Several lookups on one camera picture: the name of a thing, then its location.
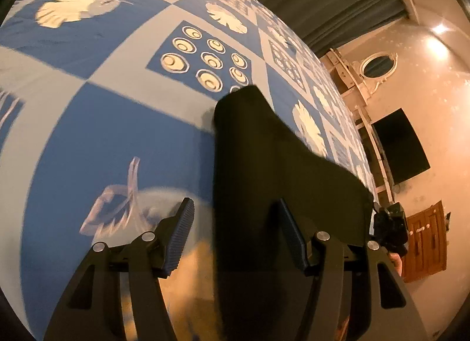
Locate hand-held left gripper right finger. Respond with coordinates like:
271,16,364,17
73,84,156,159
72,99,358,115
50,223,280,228
276,198,429,341

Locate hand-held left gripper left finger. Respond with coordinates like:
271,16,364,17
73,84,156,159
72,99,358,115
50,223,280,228
43,198,195,341

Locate black pants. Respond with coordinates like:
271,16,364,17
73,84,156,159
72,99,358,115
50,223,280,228
213,85,374,341

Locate person's right hand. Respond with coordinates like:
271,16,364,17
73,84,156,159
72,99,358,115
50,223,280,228
389,253,403,277

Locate brown wooden cabinet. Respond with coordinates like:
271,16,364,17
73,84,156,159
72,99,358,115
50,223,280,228
402,199,449,283

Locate white ornate dresser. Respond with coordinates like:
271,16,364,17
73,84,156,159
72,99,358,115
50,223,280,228
325,49,399,205

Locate blue printed blanket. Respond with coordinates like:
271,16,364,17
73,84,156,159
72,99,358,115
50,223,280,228
0,0,380,341

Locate oval mirror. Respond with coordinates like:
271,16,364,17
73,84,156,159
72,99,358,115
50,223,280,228
362,55,396,78

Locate black wall television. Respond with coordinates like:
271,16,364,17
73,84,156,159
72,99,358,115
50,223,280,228
371,108,431,184

